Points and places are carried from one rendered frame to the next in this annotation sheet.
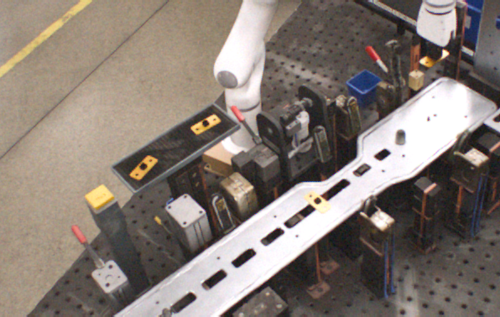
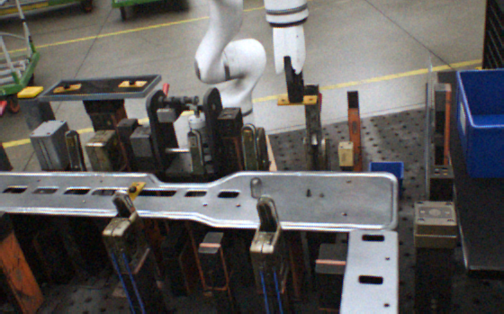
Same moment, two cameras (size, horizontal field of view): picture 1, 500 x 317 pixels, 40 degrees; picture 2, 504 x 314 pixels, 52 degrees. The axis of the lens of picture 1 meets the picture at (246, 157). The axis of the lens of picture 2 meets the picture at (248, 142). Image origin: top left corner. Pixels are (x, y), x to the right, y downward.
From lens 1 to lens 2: 1.67 m
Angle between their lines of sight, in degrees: 42
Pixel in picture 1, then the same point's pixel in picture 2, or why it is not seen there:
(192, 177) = (106, 124)
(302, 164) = (186, 169)
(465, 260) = not seen: outside the picture
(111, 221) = (30, 116)
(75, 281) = not seen: hidden behind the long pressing
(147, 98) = not seen: hidden behind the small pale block
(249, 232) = (75, 179)
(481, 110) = (368, 219)
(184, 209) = (48, 127)
